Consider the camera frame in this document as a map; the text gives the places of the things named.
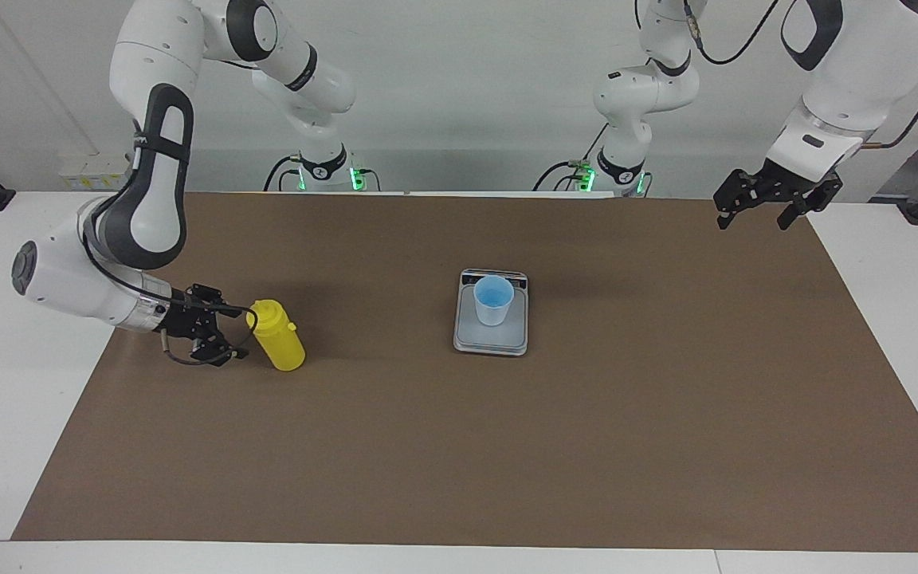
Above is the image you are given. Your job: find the brown table mat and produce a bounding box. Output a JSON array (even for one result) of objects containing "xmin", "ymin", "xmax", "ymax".
[{"xmin": 11, "ymin": 191, "xmax": 918, "ymax": 553}]

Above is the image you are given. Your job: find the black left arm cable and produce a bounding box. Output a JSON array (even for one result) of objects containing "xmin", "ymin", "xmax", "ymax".
[{"xmin": 682, "ymin": 0, "xmax": 918, "ymax": 152}]

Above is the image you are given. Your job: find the white wall power strip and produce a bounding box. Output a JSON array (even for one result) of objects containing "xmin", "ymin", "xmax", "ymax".
[{"xmin": 59, "ymin": 155, "xmax": 135, "ymax": 191}]

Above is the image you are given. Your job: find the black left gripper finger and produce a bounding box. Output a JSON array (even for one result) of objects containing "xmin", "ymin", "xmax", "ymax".
[
  {"xmin": 713, "ymin": 171, "xmax": 755, "ymax": 231},
  {"xmin": 777, "ymin": 181, "xmax": 843, "ymax": 233}
]

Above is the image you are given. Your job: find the yellow squeeze bottle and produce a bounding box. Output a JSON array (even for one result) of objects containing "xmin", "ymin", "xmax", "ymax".
[{"xmin": 246, "ymin": 299, "xmax": 307, "ymax": 372}]

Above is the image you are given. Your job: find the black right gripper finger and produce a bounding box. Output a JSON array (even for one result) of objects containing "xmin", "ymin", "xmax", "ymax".
[
  {"xmin": 190, "ymin": 284, "xmax": 241, "ymax": 319},
  {"xmin": 191, "ymin": 334, "xmax": 249, "ymax": 368}
]

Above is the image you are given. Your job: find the silver digital kitchen scale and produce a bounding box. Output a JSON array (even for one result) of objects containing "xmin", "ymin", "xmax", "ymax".
[{"xmin": 453, "ymin": 269, "xmax": 529, "ymax": 357}]

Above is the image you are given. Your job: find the light blue plastic cup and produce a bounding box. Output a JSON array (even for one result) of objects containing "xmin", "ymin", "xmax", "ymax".
[{"xmin": 473, "ymin": 275, "xmax": 516, "ymax": 327}]

